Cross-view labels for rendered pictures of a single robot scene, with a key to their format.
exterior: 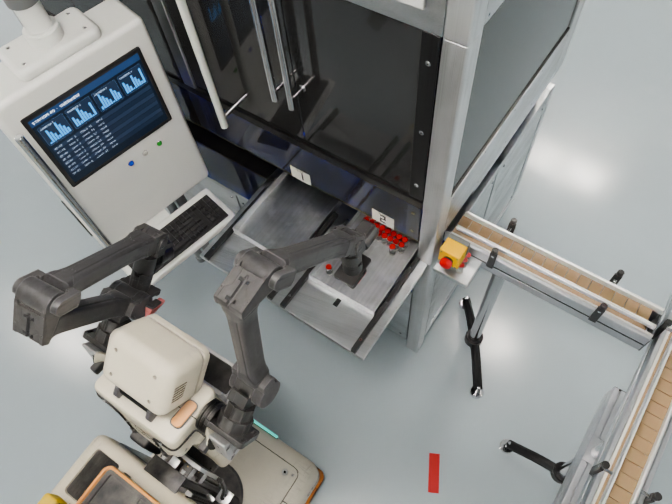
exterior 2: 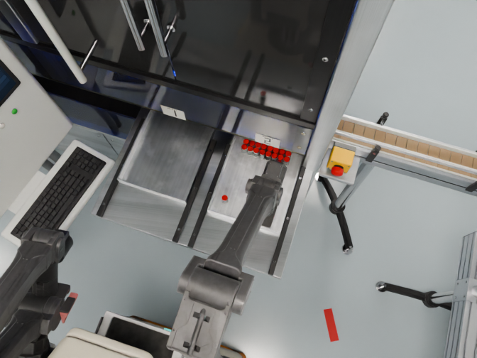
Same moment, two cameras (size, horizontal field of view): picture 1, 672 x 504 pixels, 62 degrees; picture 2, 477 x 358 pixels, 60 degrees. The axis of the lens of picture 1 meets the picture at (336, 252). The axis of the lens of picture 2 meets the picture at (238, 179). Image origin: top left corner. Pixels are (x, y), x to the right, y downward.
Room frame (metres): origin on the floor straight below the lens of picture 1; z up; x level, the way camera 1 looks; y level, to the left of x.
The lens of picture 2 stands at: (0.47, 0.13, 2.26)
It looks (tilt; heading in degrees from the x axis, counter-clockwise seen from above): 70 degrees down; 340
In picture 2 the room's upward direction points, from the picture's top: 3 degrees counter-clockwise
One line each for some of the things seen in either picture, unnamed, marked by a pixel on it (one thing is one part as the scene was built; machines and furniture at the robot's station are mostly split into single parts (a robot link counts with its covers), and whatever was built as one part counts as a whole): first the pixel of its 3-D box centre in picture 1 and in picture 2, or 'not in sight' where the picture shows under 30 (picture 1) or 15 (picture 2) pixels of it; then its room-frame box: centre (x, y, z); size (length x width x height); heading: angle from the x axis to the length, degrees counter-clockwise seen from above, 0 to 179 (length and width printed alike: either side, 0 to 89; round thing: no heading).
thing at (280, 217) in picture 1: (290, 212); (170, 150); (1.15, 0.15, 0.90); 0.34 x 0.26 x 0.04; 138
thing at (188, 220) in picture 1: (175, 235); (59, 196); (1.17, 0.59, 0.82); 0.40 x 0.14 x 0.02; 127
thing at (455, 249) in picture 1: (453, 251); (341, 158); (0.85, -0.37, 1.00); 0.08 x 0.07 x 0.07; 138
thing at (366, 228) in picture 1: (357, 236); (268, 180); (0.78, -0.06, 1.29); 0.11 x 0.09 x 0.12; 138
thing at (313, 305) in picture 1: (317, 252); (207, 183); (0.99, 0.06, 0.87); 0.70 x 0.48 x 0.02; 48
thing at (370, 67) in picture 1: (359, 100); (245, 33); (1.06, -0.12, 1.51); 0.43 x 0.01 x 0.59; 48
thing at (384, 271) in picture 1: (368, 257); (258, 177); (0.92, -0.11, 0.90); 0.34 x 0.26 x 0.04; 139
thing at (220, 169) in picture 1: (212, 165); (72, 111); (1.56, 0.47, 0.73); 1.98 x 0.01 x 0.25; 48
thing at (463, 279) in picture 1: (459, 262); (340, 163); (0.87, -0.41, 0.87); 0.14 x 0.13 x 0.02; 138
